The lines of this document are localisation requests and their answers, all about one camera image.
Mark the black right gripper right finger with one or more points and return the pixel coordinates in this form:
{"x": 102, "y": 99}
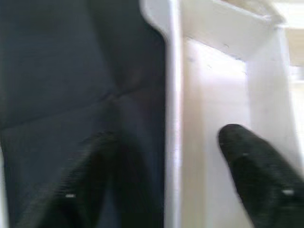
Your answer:
{"x": 261, "y": 180}

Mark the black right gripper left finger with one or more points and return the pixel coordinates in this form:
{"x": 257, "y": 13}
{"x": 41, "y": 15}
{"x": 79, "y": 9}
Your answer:
{"x": 78, "y": 190}

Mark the white plastic table top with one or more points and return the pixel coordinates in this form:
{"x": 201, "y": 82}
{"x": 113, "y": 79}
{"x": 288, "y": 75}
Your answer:
{"x": 213, "y": 83}

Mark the black table cloth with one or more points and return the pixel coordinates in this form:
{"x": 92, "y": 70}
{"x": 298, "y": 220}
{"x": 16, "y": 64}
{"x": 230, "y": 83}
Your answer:
{"x": 59, "y": 71}

